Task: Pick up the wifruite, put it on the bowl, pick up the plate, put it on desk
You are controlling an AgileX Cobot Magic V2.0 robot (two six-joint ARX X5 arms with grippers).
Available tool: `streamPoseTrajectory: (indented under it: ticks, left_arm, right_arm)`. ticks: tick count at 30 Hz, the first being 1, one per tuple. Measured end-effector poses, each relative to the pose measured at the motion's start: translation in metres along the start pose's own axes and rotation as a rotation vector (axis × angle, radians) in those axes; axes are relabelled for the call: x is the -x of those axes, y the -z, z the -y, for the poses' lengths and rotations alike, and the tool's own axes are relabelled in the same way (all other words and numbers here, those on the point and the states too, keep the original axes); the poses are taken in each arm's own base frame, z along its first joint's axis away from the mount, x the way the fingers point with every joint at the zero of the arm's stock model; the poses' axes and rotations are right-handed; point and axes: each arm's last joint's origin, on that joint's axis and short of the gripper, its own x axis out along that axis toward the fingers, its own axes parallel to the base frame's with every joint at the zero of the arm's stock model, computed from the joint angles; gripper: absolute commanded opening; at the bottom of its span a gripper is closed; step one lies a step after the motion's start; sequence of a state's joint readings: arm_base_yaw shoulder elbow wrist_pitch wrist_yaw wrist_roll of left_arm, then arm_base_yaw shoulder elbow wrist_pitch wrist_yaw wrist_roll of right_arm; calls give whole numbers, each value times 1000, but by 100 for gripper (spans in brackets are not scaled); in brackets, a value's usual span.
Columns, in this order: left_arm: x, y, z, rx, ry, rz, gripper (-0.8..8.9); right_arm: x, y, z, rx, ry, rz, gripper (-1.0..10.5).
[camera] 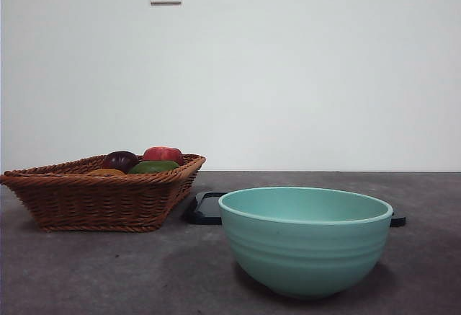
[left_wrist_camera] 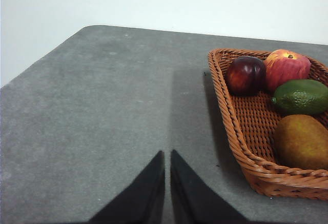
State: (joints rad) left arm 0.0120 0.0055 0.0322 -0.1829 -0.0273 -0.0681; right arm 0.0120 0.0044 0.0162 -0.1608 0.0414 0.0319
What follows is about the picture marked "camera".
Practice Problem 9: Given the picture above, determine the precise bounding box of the dark teal plastic tray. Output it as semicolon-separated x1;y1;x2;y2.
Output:
184;191;407;226

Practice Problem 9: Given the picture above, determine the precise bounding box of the brown wicker basket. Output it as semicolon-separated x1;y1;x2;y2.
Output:
0;153;207;233

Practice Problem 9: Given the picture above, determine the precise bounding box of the dark purple plum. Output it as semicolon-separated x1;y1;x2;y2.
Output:
102;150;140;174

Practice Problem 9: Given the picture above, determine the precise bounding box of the teal ceramic bowl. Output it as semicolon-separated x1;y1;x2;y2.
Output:
218;186;393;299

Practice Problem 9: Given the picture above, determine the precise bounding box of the green fruit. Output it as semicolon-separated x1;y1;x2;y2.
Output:
127;160;180;175

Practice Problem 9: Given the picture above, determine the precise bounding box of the red apple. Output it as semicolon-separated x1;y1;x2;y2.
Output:
142;146;184;167

